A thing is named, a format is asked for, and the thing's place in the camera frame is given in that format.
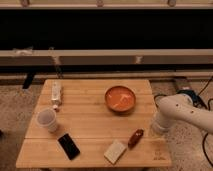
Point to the white cylindrical gripper tip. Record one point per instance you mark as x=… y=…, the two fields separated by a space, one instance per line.
x=160 y=124

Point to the red chili pepper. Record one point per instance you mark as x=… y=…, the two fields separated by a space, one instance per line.
x=135 y=138

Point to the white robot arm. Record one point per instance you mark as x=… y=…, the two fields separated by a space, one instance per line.
x=180 y=107

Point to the orange bowl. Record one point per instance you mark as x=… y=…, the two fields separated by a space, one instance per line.
x=120 y=99

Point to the beige sponge block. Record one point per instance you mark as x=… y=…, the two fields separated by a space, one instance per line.
x=114 y=151

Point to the black smartphone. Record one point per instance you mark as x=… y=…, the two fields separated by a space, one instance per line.
x=69 y=146

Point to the white clear bottle lying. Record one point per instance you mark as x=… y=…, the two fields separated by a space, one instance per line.
x=56 y=93

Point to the white paper cup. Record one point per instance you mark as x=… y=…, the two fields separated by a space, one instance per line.
x=47 y=119

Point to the grey horizontal rail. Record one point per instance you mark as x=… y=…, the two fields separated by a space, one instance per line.
x=105 y=57

